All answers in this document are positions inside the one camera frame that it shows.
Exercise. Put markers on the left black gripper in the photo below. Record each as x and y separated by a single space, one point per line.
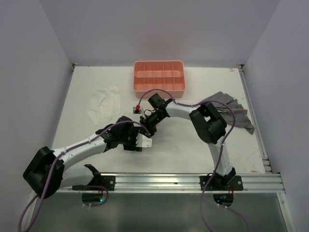
134 130

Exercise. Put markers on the pink divided plastic tray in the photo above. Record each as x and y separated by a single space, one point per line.
167 75

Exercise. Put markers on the aluminium mounting rail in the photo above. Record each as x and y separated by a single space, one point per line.
134 182

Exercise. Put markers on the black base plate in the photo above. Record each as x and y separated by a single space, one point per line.
208 183
105 181

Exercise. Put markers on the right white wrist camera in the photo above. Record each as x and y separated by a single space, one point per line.
138 110

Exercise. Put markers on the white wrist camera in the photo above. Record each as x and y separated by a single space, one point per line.
138 110
143 141

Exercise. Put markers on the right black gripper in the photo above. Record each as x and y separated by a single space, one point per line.
151 128

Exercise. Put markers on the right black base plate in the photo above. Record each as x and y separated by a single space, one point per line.
208 183

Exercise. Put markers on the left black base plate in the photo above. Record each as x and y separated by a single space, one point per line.
105 181

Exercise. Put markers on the white underwear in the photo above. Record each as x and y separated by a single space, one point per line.
104 104

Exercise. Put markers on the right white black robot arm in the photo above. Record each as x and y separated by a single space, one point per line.
209 126

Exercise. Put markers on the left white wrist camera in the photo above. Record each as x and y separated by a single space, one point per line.
143 141

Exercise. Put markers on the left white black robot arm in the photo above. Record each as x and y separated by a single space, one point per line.
52 169

